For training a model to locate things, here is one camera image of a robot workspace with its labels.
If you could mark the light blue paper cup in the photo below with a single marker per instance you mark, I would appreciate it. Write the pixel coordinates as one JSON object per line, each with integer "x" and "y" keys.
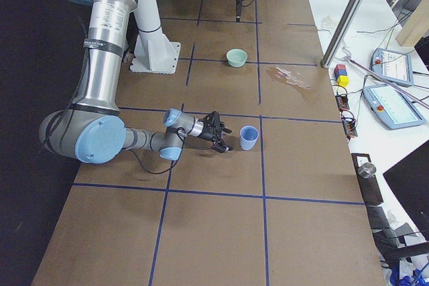
{"x": 248, "y": 137}

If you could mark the mint green bowl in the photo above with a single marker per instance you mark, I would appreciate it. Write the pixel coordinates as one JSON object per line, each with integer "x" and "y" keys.
{"x": 236, "y": 57}

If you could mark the red blue yellow blocks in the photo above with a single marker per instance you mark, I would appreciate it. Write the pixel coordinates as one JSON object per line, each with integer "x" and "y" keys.
{"x": 341, "y": 76}

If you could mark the orange black power board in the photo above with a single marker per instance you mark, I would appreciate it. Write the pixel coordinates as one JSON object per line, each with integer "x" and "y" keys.
{"x": 342, "y": 102}

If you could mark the steel cylinder cup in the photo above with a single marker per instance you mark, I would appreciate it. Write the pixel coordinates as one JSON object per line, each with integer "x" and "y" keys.
{"x": 366, "y": 170}

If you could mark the far teach pendant tablet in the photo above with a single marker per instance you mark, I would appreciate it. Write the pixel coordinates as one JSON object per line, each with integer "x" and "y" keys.
{"x": 392, "y": 65}

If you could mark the teach pendant tablet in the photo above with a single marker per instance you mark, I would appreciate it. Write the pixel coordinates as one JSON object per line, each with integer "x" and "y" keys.
{"x": 392, "y": 65}
{"x": 392, "y": 108}

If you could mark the near teach pendant tablet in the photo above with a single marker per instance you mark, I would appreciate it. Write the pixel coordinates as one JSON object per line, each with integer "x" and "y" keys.
{"x": 392, "y": 108}

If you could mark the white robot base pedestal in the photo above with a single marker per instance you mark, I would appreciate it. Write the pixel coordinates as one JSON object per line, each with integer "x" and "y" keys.
{"x": 154, "y": 52}

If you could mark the aluminium frame post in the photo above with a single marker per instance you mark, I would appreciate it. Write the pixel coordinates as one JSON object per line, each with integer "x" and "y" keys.
{"x": 340, "y": 32}

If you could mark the black bracket strip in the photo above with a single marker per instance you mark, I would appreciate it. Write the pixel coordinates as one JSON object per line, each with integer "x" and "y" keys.
{"x": 369, "y": 187}

